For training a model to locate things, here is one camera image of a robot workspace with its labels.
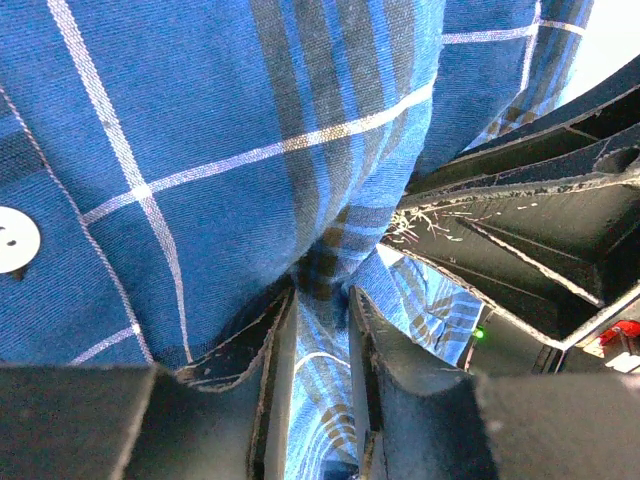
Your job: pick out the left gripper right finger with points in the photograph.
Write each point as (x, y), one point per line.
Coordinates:
(417, 417)

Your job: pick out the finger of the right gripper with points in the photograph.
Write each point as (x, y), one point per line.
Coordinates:
(597, 132)

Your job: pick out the blue plaid shirt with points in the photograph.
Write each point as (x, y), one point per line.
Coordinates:
(175, 159)

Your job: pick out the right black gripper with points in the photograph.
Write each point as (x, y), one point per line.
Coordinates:
(557, 263)

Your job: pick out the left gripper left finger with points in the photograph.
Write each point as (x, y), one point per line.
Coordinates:
(224, 417)

